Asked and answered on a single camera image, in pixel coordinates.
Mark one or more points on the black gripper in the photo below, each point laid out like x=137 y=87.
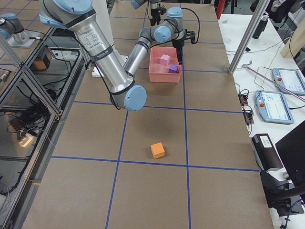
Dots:
x=178 y=43
x=154 y=13

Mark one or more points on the pink foam block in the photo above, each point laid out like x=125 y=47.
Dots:
x=165 y=60

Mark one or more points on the purple foam block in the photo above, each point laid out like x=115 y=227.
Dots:
x=173 y=68

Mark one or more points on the orange foam block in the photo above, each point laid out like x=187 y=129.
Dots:
x=157 y=150

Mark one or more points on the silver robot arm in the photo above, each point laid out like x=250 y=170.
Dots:
x=79 y=16
x=152 y=4

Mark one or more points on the pink plastic bin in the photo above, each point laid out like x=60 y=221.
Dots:
x=159 y=73

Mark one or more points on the metal grabber stick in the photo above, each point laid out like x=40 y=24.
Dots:
x=246 y=66

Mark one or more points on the black water bottle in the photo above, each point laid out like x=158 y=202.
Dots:
x=261 y=27

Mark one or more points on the near teach pendant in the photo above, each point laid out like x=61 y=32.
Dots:
x=273 y=108

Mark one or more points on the teach pendant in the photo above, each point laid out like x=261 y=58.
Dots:
x=273 y=108
x=290 y=79

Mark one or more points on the far teach pendant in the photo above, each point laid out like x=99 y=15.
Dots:
x=290 y=79

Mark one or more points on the black power box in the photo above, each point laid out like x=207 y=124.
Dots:
x=265 y=153

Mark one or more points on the black monitor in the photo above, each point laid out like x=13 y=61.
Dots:
x=291 y=149

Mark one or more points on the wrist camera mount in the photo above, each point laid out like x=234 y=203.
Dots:
x=162 y=10
x=190 y=36

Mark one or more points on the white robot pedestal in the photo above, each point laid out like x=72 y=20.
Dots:
x=102 y=19

